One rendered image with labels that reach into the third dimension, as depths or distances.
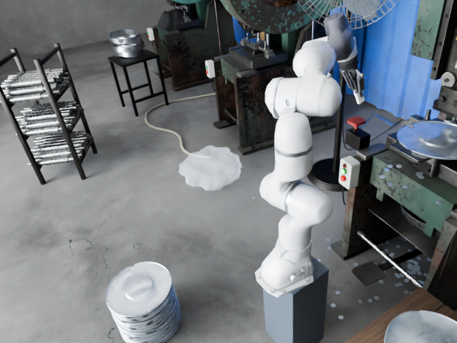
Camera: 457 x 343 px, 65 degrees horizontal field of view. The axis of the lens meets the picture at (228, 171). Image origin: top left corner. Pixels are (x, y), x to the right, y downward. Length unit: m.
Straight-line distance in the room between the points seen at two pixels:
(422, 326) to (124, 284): 1.19
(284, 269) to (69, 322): 1.18
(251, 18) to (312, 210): 1.56
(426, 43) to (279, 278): 0.99
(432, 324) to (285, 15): 1.89
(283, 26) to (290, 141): 1.60
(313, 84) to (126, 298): 1.19
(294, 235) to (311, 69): 0.53
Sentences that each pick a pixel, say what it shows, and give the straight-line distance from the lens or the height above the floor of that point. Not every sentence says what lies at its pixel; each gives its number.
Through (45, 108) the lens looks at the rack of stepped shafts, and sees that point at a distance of 3.07.
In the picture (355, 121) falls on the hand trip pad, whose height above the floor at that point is 0.76.
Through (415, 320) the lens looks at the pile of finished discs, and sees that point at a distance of 1.45.
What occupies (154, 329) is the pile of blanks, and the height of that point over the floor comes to 0.12.
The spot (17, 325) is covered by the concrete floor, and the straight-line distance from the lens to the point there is 2.21.
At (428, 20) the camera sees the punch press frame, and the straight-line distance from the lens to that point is 1.54.
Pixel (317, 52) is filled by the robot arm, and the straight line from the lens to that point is 1.09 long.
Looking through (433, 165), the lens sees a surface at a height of 0.70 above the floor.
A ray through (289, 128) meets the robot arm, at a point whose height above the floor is 1.06.
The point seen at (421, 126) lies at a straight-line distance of 1.68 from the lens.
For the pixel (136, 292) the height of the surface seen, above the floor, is 0.25.
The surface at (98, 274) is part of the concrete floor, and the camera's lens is 2.22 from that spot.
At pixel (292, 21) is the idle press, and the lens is 2.56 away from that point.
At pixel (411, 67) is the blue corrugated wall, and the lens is 3.33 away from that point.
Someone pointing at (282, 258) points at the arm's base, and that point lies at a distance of 1.31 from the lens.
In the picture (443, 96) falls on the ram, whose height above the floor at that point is 0.95.
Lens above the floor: 1.53
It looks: 34 degrees down
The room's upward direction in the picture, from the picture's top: 7 degrees counter-clockwise
